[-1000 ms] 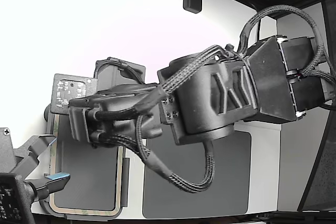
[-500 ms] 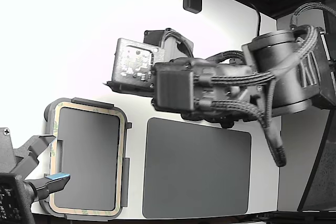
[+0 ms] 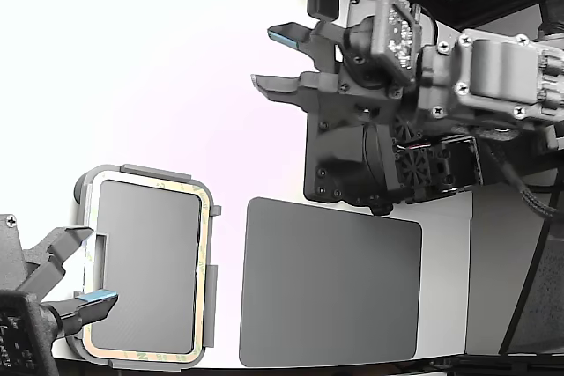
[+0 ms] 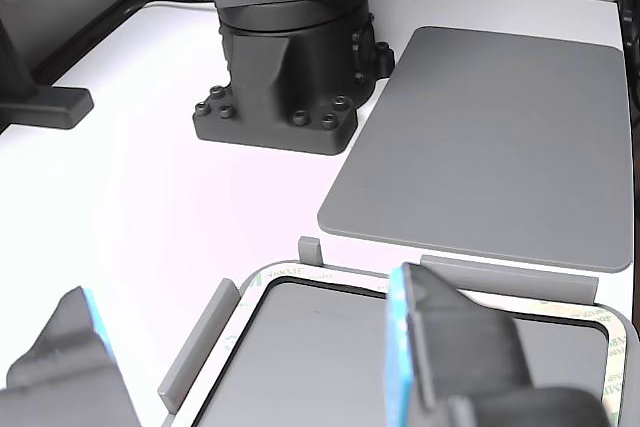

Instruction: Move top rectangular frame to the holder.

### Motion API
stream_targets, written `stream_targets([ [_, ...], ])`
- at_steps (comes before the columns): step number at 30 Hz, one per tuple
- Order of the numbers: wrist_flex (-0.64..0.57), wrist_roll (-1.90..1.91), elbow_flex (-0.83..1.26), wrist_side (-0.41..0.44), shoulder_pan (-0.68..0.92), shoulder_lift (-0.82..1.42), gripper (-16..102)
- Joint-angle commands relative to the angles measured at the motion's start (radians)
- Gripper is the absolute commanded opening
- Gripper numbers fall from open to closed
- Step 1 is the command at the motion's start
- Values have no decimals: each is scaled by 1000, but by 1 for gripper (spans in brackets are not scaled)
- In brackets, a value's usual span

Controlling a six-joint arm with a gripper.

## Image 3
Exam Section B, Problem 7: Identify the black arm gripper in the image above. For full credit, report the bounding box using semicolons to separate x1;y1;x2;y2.
249;0;407;126

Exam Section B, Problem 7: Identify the grey idle gripper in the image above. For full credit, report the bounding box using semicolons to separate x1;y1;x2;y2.
0;212;121;338

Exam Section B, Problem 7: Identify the black six-joint robot arm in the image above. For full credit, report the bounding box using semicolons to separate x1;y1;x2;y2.
302;0;564;219

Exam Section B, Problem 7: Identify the grey rectangular holder tray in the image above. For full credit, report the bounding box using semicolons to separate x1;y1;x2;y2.
72;163;222;372

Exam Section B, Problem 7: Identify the dark grey rectangular mat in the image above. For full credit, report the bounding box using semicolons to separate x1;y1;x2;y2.
238;196;424;369

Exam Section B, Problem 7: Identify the black diagonal strut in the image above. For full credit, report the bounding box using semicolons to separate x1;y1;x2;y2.
498;197;564;356

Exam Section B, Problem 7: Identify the black idle gripper camera mount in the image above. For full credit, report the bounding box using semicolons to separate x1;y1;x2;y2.
0;290;67;376

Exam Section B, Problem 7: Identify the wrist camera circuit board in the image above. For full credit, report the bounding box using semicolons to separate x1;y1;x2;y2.
371;0;420;87

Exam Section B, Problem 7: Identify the thin black short cable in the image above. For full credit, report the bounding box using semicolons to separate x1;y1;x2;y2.
413;4;439;42

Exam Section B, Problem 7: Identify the black braided cable bundle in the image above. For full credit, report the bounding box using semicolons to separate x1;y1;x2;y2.
484;144;564;219

